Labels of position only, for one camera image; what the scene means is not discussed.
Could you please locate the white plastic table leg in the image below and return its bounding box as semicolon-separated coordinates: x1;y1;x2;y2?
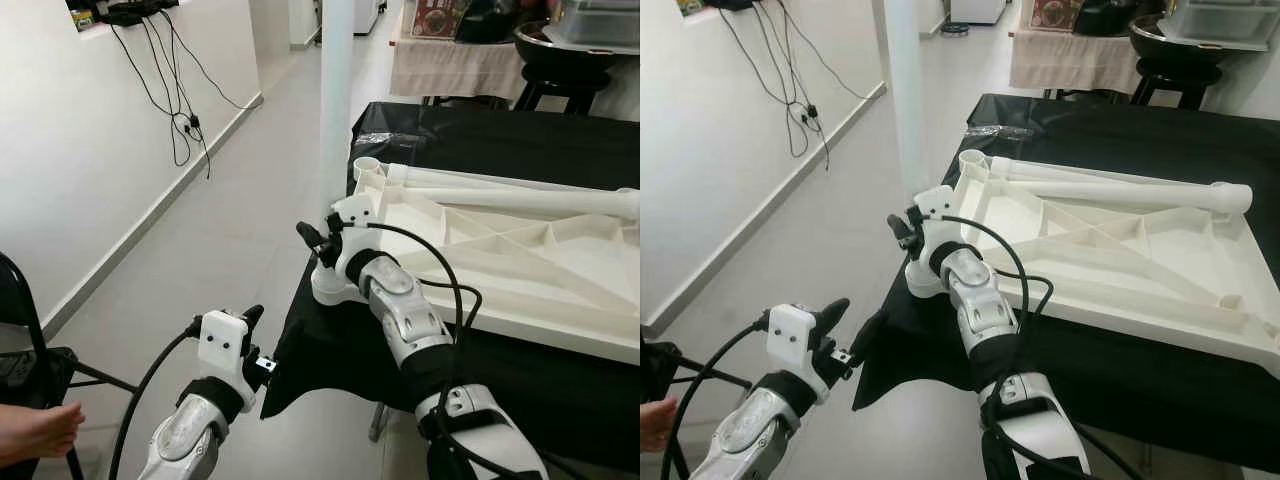
883;0;951;299
385;163;561;196
988;155;1216;196
312;0;366;306
1020;178;1254;216
420;185;641;221

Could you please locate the black tablecloth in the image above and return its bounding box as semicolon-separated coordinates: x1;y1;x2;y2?
262;100;641;471
852;92;1280;471

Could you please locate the red printed box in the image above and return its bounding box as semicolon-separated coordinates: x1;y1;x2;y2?
412;0;471;39
1030;0;1086;31

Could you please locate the black bag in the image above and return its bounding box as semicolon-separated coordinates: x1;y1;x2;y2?
1075;0;1141;36
455;0;521;43

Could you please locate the black power strip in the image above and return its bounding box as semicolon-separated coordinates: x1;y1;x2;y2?
100;0;181;26

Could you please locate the black wok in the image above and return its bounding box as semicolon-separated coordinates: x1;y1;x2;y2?
513;22;621;71
1130;15;1236;66

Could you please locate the clear plastic storage box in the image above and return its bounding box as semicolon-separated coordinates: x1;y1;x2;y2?
548;0;641;46
1160;0;1280;46

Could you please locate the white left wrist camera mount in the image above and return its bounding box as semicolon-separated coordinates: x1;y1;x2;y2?
197;310;263;413
767;303;833;401

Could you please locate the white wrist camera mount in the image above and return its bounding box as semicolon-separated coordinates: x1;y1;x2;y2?
197;310;263;413
767;303;833;401
915;185;966;276
325;193;379;286

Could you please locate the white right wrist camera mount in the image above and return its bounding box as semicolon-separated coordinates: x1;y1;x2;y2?
325;193;379;286
915;185;966;276

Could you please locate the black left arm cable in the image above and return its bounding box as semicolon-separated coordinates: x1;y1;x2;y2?
660;315;771;480
105;318;201;480

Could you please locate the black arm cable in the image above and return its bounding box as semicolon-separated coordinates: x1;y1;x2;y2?
340;220;546;480
105;318;201;480
935;213;1141;480
660;315;771;480

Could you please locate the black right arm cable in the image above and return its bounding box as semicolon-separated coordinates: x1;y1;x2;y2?
340;220;546;480
935;213;1141;480

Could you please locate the black wall cable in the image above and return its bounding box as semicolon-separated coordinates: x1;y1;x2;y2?
110;20;213;179
720;10;831;171
780;5;886;101
160;15;263;111

